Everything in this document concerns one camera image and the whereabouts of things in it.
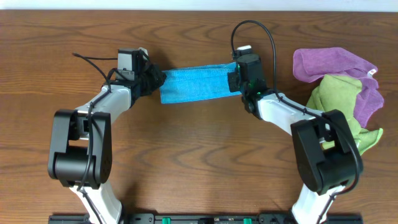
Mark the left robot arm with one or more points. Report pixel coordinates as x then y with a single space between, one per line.
80 154

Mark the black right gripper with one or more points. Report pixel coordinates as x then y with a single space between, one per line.
232 78

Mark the blue microfiber cloth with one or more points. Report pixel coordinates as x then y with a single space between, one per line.
189 84

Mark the purple microfiber cloth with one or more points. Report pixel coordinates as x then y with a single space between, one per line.
310 65

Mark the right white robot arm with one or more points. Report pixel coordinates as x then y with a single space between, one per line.
327 157

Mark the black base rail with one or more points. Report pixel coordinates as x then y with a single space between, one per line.
264 218

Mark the green microfiber cloth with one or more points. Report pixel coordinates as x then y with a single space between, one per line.
339 93

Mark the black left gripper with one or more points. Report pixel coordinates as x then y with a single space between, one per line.
155 73

